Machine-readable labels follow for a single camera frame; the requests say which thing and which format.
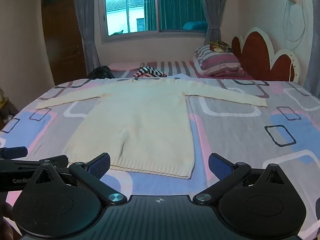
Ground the cream knit sweater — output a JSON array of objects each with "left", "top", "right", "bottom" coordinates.
[{"left": 37, "top": 78, "right": 266, "bottom": 179}]

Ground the left hand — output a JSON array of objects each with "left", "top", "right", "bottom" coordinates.
[{"left": 0, "top": 202, "right": 16, "bottom": 240}]

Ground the patterned grey pink bedspread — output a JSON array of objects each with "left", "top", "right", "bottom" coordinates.
[{"left": 1, "top": 79, "right": 319, "bottom": 239}]

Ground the black crumpled garment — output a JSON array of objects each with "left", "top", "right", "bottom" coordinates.
[{"left": 88, "top": 66, "right": 115, "bottom": 80}]

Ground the striped pink bed sheet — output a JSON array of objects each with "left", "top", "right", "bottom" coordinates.
[{"left": 108, "top": 61, "right": 254, "bottom": 80}]

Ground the white light garment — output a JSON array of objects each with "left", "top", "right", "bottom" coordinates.
[{"left": 170, "top": 73, "right": 190, "bottom": 80}]

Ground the striped pink grey pillow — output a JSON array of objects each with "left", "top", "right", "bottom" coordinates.
[{"left": 193, "top": 45, "right": 245, "bottom": 77}]

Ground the red black striped garment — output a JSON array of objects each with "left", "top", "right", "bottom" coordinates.
[{"left": 133, "top": 66, "right": 168, "bottom": 78}]

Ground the brown wooden door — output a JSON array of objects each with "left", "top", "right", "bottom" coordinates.
[{"left": 41, "top": 0, "right": 87, "bottom": 85}]

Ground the red white headboard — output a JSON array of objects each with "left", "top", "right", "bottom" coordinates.
[{"left": 232, "top": 27, "right": 301, "bottom": 83}]

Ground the colourful cartoon cushion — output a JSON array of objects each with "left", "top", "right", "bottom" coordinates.
[{"left": 209, "top": 41, "right": 233, "bottom": 53}]

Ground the window with green curtain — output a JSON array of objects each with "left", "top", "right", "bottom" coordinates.
[{"left": 99, "top": 0, "right": 208, "bottom": 42}]

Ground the grey left curtain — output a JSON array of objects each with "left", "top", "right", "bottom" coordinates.
[{"left": 74, "top": 0, "right": 100, "bottom": 74}]

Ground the grey curtain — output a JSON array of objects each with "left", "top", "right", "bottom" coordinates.
[
  {"left": 74, "top": 0, "right": 100, "bottom": 74},
  {"left": 202, "top": 0, "right": 226, "bottom": 44}
]

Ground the grey right curtain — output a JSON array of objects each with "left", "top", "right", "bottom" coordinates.
[{"left": 202, "top": 0, "right": 226, "bottom": 44}]

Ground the white charger cable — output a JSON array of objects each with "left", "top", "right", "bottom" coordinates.
[{"left": 283, "top": 0, "right": 307, "bottom": 82}]

